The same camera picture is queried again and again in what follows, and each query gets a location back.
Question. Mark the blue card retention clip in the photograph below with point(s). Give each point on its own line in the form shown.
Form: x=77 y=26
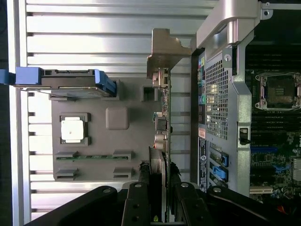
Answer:
x=218 y=173

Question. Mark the CPU socket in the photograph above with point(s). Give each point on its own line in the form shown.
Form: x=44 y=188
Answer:
x=279 y=91

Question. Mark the grey plastic parts rack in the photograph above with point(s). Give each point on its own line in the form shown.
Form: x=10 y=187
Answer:
x=98 y=146

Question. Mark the grey open PC case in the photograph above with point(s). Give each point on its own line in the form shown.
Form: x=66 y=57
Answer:
x=216 y=94

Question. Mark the blue SATA port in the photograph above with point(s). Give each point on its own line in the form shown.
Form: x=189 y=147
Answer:
x=281 y=169

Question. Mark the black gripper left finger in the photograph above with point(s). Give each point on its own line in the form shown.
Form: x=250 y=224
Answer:
x=137 y=204

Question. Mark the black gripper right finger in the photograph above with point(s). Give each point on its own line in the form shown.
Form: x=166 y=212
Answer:
x=190 y=207

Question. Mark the silver chipset heatsink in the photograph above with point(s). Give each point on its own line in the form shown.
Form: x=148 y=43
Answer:
x=297 y=169

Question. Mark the green Dell motherboard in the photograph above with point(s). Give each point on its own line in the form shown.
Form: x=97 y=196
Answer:
x=263 y=164

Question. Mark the blue expansion slot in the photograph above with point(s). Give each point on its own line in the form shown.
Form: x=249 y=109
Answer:
x=263 y=149

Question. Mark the hard disk in blue caddy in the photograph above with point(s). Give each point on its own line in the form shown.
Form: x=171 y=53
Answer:
x=70 y=81

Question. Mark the silver CPU chip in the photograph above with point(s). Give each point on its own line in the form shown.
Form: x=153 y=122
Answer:
x=72 y=130

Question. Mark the white expansion slot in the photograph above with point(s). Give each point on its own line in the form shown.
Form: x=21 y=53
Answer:
x=261 y=190

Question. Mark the green RAM stick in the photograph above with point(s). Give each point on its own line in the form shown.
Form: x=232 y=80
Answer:
x=94 y=157

